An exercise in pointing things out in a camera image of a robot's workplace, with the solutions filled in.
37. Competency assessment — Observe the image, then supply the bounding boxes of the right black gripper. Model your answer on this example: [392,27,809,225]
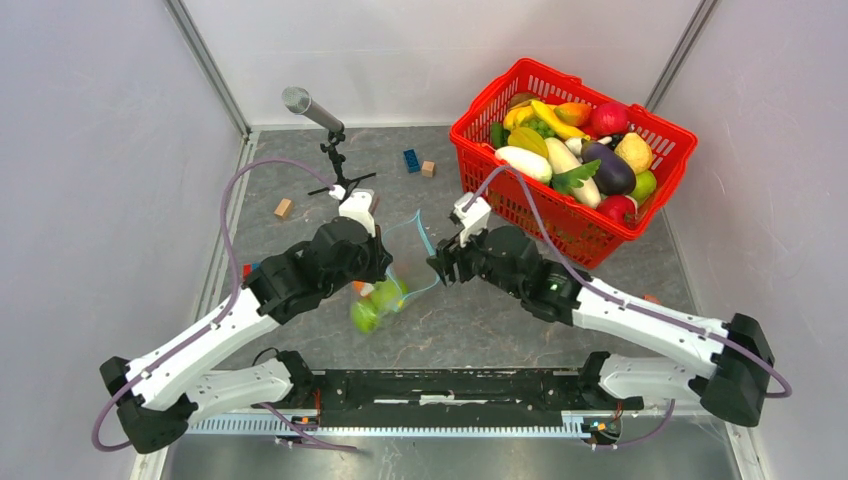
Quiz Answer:
[426,220,524,300]

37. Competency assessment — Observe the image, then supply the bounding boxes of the orange fruit toy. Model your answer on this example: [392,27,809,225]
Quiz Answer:
[352,281,374,297]

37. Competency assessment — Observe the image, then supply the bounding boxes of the green apple toy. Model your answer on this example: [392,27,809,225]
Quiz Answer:
[370,279,408,315]

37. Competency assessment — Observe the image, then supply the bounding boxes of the clear zip top bag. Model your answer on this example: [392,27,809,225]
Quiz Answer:
[351,209,441,331]

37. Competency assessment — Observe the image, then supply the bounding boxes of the orange mango toy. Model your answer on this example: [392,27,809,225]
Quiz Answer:
[554,102,593,128]

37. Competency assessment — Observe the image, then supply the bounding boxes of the yellow lemon toy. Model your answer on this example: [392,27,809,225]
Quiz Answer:
[614,132,654,174]

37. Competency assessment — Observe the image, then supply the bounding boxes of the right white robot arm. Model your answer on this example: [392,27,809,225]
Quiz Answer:
[427,226,775,427]

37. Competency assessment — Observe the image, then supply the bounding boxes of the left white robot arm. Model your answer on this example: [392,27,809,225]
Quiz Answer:
[92,213,392,454]

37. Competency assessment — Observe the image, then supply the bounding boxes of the red plastic basket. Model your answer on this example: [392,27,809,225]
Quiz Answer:
[450,58,698,268]

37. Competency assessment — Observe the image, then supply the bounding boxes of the wooden block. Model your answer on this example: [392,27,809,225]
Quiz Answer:
[274,198,293,220]

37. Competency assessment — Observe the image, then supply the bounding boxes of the white cucumber toy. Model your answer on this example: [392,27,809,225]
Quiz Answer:
[494,146,553,184]

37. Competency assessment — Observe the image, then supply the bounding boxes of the red and blue bricks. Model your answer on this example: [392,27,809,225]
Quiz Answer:
[242,263,260,280]

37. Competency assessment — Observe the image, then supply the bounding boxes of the white radish toy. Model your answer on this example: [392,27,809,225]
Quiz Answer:
[545,138,602,209]

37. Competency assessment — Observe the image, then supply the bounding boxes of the small wooden cube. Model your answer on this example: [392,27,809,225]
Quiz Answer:
[421,161,436,178]

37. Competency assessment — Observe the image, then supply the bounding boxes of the black tripod stand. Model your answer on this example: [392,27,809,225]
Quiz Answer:
[307,130,377,203]

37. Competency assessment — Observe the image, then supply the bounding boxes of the blue toy brick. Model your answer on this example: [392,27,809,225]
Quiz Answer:
[403,149,421,173]

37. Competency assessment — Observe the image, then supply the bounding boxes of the green grapes toy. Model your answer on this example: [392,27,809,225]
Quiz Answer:
[526,118,557,139]

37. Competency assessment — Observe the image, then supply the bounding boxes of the red tomato toy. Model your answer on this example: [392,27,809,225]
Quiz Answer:
[595,195,638,228]

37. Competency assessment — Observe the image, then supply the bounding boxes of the purple eggplant toy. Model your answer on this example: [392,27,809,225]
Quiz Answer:
[580,141,636,196]

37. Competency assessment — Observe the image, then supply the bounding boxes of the yellow banana bunch toy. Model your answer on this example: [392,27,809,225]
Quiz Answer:
[502,105,534,131]

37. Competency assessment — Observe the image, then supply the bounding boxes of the grey microphone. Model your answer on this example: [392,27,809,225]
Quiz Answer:
[281,86,344,134]

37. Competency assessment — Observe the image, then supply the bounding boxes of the green pear toy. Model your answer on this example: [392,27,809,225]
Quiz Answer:
[629,170,657,206]

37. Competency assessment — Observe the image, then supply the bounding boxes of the red apple toy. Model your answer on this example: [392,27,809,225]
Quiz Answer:
[589,102,629,137]

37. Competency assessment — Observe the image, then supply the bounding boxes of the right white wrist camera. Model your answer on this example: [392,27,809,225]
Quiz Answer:
[449,192,491,247]

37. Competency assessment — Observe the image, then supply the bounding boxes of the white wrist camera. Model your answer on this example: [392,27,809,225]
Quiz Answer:
[329,185,379,237]
[449,192,491,247]

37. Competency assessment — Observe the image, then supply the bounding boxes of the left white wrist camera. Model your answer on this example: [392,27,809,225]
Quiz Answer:
[329,185,379,237]

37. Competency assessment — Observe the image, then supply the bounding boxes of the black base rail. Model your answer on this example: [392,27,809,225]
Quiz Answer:
[251,367,645,429]

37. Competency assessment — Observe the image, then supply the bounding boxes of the white cable duct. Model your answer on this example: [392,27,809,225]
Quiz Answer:
[186,412,590,440]

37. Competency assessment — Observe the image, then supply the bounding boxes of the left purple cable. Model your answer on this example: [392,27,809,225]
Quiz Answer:
[90,157,362,454]

